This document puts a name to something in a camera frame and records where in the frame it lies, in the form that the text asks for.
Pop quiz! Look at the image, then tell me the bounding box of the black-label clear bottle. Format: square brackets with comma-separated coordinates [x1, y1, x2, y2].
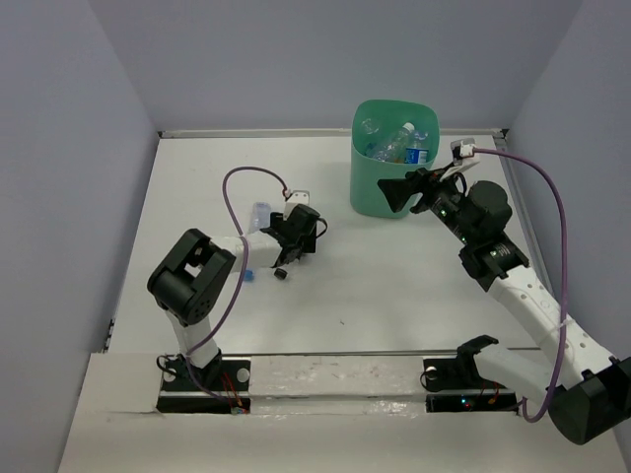
[274, 268, 288, 280]

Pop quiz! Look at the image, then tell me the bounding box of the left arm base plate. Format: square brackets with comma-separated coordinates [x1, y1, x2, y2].
[156, 355, 251, 415]

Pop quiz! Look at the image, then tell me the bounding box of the small blue-label bottle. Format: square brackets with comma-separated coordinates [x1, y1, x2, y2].
[404, 131, 430, 165]

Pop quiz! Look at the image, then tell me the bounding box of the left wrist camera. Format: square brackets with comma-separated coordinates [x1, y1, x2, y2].
[283, 190, 311, 218]

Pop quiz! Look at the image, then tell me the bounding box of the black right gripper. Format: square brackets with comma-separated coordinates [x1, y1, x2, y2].
[376, 162, 476, 245]

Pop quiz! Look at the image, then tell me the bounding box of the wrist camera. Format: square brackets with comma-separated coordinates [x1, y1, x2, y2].
[435, 138, 480, 182]
[283, 190, 311, 218]

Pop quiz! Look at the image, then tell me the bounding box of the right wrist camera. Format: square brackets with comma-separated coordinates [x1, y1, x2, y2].
[435, 138, 480, 182]

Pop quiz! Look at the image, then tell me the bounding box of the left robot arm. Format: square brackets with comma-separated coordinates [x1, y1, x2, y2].
[147, 204, 320, 389]

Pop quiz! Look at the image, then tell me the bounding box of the white-cap blue-label drink bottle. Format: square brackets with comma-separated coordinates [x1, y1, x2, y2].
[360, 117, 382, 156]

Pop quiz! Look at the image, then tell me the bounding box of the clear bottle white cap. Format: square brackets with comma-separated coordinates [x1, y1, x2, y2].
[367, 122, 416, 163]

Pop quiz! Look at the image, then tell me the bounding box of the green plastic bin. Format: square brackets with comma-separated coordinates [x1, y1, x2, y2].
[350, 100, 440, 219]

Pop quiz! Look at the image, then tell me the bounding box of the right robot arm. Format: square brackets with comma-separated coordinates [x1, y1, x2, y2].
[378, 169, 630, 444]

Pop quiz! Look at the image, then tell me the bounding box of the clear bottle blue cap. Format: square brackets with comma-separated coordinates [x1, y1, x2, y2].
[244, 201, 272, 283]

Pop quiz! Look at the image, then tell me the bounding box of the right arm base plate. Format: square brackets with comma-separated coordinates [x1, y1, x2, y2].
[419, 335, 522, 413]

